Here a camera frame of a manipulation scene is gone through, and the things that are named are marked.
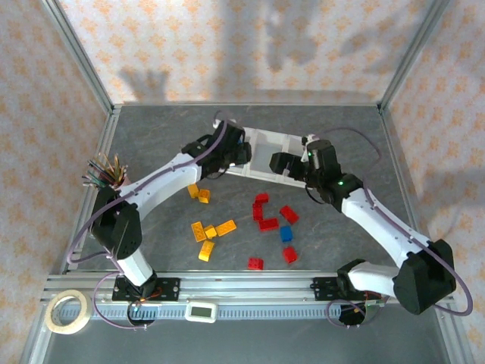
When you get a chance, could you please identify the aluminum frame rail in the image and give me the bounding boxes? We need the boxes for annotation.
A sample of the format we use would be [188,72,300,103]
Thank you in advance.
[433,303,471,364]
[378,108,433,274]
[18,303,58,364]
[60,108,122,274]

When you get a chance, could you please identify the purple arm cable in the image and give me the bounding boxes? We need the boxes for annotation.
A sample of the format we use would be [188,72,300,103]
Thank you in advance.
[310,127,474,328]
[67,111,228,331]

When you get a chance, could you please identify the bunch of colored pencils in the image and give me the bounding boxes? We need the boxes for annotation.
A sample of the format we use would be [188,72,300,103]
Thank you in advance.
[82,152,130,190]

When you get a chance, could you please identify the pink pencil cup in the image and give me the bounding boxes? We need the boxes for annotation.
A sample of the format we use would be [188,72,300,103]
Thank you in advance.
[112,174,133,191]

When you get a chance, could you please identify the white digital timer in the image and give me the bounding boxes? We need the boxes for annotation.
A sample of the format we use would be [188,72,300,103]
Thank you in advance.
[184,300,217,323]

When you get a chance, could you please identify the grey slotted cable duct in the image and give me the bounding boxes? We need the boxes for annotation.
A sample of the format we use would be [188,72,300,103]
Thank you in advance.
[96,304,367,322]

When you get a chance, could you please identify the wide aluminum mounting rail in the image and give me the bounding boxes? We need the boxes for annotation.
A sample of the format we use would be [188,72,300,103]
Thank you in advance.
[44,269,455,304]

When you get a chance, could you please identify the aluminum frame corner post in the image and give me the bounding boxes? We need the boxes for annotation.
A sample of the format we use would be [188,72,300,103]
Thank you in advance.
[40,0,117,115]
[378,0,454,113]

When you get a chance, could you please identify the small green circuit board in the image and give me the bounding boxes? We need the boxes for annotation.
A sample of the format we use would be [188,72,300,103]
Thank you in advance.
[363,297,386,315]

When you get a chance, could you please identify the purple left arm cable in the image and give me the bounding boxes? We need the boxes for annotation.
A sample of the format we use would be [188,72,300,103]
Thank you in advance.
[67,111,228,331]

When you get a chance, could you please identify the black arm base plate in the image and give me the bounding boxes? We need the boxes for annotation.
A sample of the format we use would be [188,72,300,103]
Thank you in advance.
[112,278,181,303]
[313,276,344,303]

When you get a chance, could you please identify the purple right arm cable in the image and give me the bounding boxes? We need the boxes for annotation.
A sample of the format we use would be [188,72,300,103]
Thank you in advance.
[310,127,474,328]

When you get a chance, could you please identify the masking tape roll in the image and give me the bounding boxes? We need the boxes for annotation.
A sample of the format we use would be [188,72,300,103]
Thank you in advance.
[44,290,92,335]

